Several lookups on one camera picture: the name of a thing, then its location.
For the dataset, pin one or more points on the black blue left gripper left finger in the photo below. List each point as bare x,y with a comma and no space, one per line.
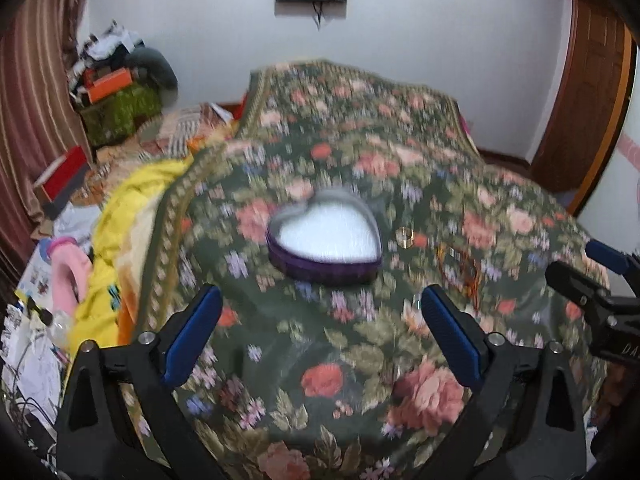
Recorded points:
119,418

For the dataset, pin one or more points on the brown wooden wardrobe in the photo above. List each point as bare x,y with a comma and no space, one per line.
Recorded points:
590,106

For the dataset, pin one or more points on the striped maroon curtain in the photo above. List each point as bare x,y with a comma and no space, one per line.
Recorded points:
38,123

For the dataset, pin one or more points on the orange shoe box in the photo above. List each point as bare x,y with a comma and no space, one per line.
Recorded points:
110,84

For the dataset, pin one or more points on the green floral bed cover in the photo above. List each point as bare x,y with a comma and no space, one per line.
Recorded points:
304,381

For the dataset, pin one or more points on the pink plush slipper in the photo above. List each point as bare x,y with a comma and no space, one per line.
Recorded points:
71,269

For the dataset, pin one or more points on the purple heart-shaped jewelry box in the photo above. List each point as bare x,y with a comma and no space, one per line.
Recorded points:
330,238

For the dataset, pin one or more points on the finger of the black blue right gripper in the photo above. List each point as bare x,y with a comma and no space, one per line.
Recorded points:
524,417

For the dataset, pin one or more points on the patchwork striped quilt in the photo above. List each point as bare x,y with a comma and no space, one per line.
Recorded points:
175,135

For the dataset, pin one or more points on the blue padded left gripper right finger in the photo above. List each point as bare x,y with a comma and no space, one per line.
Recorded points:
607,256

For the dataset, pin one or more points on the red and white box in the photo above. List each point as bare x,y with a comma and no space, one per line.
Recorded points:
60,174

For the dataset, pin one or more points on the yellow blanket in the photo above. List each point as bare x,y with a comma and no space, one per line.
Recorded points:
120,244

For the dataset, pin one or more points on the grey stuffed cushion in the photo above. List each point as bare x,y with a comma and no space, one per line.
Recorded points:
150,65

